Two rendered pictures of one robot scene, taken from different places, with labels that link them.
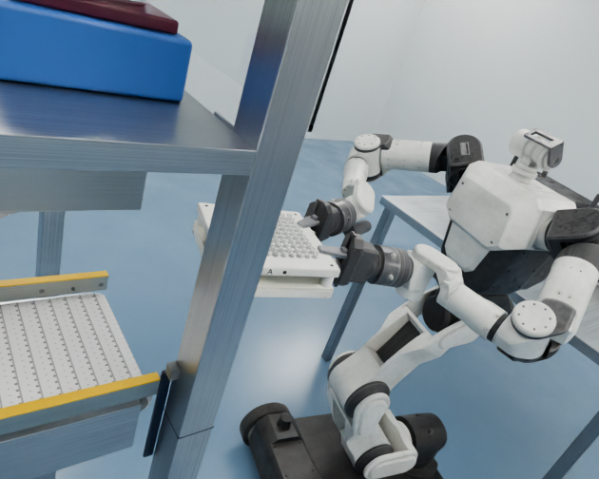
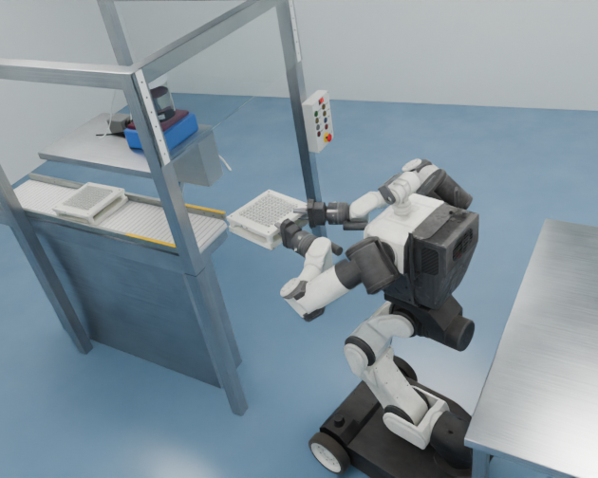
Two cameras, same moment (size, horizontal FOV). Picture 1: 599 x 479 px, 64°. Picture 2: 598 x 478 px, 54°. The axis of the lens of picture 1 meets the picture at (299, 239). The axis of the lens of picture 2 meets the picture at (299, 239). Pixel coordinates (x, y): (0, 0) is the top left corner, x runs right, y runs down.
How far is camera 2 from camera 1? 2.14 m
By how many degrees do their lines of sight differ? 66
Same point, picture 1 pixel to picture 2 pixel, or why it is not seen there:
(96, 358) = not seen: hidden behind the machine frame
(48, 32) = (133, 136)
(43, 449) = (162, 258)
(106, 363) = not seen: hidden behind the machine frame
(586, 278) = (325, 278)
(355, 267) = (285, 238)
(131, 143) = (122, 167)
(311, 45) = (146, 143)
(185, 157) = (134, 172)
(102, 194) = (195, 178)
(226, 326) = (175, 230)
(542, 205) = (369, 229)
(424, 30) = not seen: outside the picture
